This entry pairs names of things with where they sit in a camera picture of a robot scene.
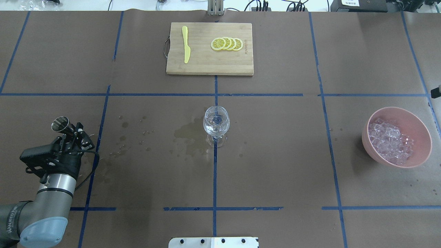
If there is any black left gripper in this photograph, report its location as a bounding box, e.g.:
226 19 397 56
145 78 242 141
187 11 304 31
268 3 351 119
46 122 95 179

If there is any steel double jigger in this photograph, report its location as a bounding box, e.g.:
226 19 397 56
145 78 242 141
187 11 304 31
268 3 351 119
51 116 75 136

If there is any pink bowl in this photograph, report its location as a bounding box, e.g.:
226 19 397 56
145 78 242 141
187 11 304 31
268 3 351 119
362 107 433 168

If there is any lemon slice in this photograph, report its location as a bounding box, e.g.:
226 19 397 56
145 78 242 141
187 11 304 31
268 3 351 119
211 38 227 51
233 38 244 51
222 37 232 50
227 38 237 51

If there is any aluminium frame post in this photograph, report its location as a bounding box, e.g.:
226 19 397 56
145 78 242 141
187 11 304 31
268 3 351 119
207 0 225 16

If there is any bamboo cutting board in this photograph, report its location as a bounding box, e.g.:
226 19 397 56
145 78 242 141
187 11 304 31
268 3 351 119
166 22 255 76

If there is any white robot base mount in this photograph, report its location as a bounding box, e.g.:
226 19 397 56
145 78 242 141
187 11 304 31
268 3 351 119
168 237 259 248

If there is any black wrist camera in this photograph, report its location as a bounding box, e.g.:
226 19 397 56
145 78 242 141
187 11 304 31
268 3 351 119
19 143 64 178

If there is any pile of ice cubes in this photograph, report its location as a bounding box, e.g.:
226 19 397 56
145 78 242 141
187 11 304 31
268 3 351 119
368 118 414 165

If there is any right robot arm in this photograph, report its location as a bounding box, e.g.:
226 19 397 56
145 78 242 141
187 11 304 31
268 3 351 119
430 85 441 99

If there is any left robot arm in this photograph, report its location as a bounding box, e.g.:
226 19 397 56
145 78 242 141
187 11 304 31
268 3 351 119
1 116 95 248

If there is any yellow plastic knife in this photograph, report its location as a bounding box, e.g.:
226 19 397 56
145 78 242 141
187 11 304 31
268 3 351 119
182 25 192 63

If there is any black power box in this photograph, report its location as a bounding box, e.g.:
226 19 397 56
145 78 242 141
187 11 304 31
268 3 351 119
330 0 388 13

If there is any clear plastic bag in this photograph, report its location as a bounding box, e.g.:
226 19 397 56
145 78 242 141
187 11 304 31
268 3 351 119
17 0 57 11

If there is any clear wine glass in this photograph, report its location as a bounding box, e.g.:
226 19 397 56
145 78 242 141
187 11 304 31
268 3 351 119
203 106 230 148

